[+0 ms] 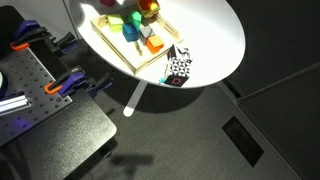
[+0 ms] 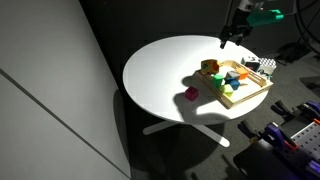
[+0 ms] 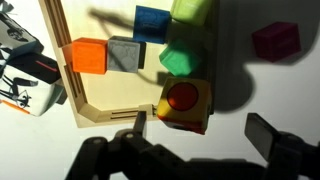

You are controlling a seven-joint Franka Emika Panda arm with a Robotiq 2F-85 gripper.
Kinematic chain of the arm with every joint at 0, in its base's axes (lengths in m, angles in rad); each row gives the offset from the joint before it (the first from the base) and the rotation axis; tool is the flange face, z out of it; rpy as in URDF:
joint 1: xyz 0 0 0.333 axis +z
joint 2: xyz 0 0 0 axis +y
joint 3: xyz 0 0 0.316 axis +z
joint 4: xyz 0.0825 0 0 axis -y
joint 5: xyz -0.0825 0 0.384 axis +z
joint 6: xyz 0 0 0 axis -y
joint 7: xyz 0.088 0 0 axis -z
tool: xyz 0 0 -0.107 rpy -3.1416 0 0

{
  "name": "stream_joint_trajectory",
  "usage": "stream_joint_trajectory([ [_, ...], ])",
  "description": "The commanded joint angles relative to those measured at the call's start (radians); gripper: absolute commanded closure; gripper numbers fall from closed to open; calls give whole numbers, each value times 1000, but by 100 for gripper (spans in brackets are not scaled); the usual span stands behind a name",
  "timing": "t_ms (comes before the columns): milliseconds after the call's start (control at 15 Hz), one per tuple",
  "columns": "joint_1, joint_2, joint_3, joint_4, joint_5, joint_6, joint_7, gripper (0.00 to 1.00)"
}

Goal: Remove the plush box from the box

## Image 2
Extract orange cube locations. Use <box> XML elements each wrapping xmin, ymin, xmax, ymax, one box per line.
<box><xmin>235</xmin><ymin>67</ymin><xmax>250</xmax><ymax>80</ymax></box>

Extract magenta cube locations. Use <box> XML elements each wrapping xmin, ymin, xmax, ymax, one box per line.
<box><xmin>184</xmin><ymin>85</ymin><xmax>200</xmax><ymax>102</ymax></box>

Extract orange block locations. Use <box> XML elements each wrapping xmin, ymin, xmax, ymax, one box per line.
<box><xmin>200</xmin><ymin>58</ymin><xmax>220</xmax><ymax>76</ymax></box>

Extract light green cube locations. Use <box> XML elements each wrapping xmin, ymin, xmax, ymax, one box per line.
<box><xmin>219</xmin><ymin>83</ymin><xmax>235</xmax><ymax>98</ymax></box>

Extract black block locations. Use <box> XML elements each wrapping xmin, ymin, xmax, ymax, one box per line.
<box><xmin>244</xmin><ymin>60</ymin><xmax>261</xmax><ymax>72</ymax></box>

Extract wooden tray box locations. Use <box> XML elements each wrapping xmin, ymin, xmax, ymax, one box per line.
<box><xmin>194</xmin><ymin>59</ymin><xmax>274</xmax><ymax>110</ymax></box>

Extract purple clamp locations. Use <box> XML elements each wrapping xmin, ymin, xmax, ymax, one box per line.
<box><xmin>264</xmin><ymin>122</ymin><xmax>300</xmax><ymax>152</ymax></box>
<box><xmin>297</xmin><ymin>100</ymin><xmax>320</xmax><ymax>123</ymax></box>

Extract blue cube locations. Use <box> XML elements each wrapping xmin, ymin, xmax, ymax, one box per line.
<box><xmin>225</xmin><ymin>76</ymin><xmax>241</xmax><ymax>91</ymax></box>

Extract grey block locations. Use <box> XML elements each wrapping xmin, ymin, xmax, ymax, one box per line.
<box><xmin>226</xmin><ymin>70</ymin><xmax>240</xmax><ymax>80</ymax></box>

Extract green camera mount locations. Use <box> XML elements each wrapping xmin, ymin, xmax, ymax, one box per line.
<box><xmin>246</xmin><ymin>9</ymin><xmax>285</xmax><ymax>28</ymax></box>

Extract black white patterned cube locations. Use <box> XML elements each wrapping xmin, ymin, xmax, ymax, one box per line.
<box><xmin>258</xmin><ymin>57</ymin><xmax>278</xmax><ymax>80</ymax></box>

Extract black clamp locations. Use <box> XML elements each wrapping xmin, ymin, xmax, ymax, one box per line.
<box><xmin>270</xmin><ymin>99</ymin><xmax>295</xmax><ymax>118</ymax></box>
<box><xmin>237</xmin><ymin>119</ymin><xmax>265</xmax><ymax>142</ymax></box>

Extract white card black drawing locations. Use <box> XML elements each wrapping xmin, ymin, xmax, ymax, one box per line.
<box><xmin>240</xmin><ymin>55</ymin><xmax>261</xmax><ymax>64</ymax></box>

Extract black cables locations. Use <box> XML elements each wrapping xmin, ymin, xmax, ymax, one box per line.
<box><xmin>294</xmin><ymin>0</ymin><xmax>320</xmax><ymax>57</ymax></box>

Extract black bag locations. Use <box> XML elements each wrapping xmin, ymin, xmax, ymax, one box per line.
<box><xmin>276</xmin><ymin>41</ymin><xmax>315</xmax><ymax>65</ymax></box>

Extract white table base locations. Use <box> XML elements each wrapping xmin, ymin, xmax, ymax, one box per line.
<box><xmin>142</xmin><ymin>119</ymin><xmax>231</xmax><ymax>148</ymax></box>

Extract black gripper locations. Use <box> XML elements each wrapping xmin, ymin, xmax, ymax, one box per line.
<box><xmin>219</xmin><ymin>7</ymin><xmax>253</xmax><ymax>50</ymax></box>

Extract perforated metal board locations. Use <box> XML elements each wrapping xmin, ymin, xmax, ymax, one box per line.
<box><xmin>289</xmin><ymin>121</ymin><xmax>320</xmax><ymax>168</ymax></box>

